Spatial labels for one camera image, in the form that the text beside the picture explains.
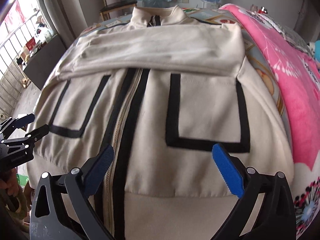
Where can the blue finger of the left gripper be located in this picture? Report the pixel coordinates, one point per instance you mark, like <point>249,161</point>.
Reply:
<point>22,122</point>
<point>37,134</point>

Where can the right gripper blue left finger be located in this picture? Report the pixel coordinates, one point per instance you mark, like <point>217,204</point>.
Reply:
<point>94,170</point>

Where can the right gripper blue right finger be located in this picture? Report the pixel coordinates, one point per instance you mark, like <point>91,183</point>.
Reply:
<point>231,169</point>

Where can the cream jacket with black trim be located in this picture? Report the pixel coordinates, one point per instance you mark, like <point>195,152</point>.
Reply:
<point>162,91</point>

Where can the left forearm cream fuzzy sleeve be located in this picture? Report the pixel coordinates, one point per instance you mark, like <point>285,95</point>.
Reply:
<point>12,225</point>

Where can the person's left hand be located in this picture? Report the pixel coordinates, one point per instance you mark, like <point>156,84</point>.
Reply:
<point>11,184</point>

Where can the dark low cabinet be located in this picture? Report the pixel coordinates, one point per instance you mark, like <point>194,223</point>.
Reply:
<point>40,66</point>

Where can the grey curtain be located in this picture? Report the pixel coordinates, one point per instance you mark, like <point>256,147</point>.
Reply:
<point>64,17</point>

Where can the pink floral blanket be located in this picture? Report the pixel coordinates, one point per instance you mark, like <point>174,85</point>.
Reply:
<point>298,79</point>

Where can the empty clear water jug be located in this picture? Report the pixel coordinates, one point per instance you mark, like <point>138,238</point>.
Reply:
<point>153,3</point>

